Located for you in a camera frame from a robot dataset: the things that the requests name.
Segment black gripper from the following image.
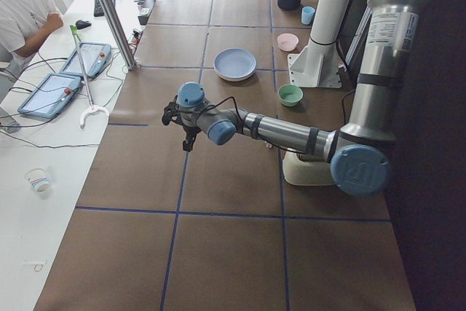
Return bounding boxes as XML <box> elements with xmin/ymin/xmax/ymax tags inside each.
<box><xmin>162</xmin><ymin>95</ymin><xmax>199</xmax><ymax>151</ymax></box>

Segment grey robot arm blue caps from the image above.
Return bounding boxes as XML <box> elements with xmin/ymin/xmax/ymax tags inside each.
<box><xmin>162</xmin><ymin>0</ymin><xmax>430</xmax><ymax>197</ymax></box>

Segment blue plate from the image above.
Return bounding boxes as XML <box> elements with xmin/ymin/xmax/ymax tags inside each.
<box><xmin>213</xmin><ymin>48</ymin><xmax>257</xmax><ymax>82</ymax></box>

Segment white reacher grabber tool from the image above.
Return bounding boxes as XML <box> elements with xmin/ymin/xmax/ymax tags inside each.
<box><xmin>70</xmin><ymin>25</ymin><xmax>110</xmax><ymax>130</ymax></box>

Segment green bowl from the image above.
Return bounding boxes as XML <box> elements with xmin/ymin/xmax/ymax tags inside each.
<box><xmin>278</xmin><ymin>84</ymin><xmax>304</xmax><ymax>107</ymax></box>

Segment far teach pendant tablet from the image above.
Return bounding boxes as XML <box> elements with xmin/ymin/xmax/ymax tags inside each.
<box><xmin>60</xmin><ymin>42</ymin><xmax>111</xmax><ymax>79</ymax></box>

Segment teach pendant tablet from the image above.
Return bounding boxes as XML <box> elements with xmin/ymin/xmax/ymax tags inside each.
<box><xmin>17</xmin><ymin>74</ymin><xmax>82</xmax><ymax>119</ymax></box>
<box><xmin>60</xmin><ymin>42</ymin><xmax>111</xmax><ymax>79</ymax></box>

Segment pink bowl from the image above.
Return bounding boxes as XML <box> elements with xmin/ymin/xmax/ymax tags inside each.
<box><xmin>277</xmin><ymin>33</ymin><xmax>299</xmax><ymax>52</ymax></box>

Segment near teach pendant tablet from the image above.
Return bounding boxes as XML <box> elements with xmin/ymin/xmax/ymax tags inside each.
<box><xmin>17</xmin><ymin>74</ymin><xmax>82</xmax><ymax>119</ymax></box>

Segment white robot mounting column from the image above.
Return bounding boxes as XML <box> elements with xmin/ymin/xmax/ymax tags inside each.
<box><xmin>288</xmin><ymin>0</ymin><xmax>350</xmax><ymax>89</ymax></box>

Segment paper cup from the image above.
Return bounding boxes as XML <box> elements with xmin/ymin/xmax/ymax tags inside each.
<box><xmin>25</xmin><ymin>168</ymin><xmax>50</xmax><ymax>193</ymax></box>

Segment black computer mouse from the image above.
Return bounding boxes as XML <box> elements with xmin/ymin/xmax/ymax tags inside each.
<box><xmin>75</xmin><ymin>20</ymin><xmax>92</xmax><ymax>30</ymax></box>

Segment light blue cup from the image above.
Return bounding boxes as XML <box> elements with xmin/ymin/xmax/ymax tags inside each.
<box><xmin>301</xmin><ymin>6</ymin><xmax>315</xmax><ymax>25</ymax></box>

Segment person in white shirt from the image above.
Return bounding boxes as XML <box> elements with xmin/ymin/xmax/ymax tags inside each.
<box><xmin>1</xmin><ymin>0</ymin><xmax>63</xmax><ymax>70</ymax></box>

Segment aluminium frame post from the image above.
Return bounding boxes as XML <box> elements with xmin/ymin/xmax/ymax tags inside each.
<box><xmin>99</xmin><ymin>0</ymin><xmax>136</xmax><ymax>71</ymax></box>

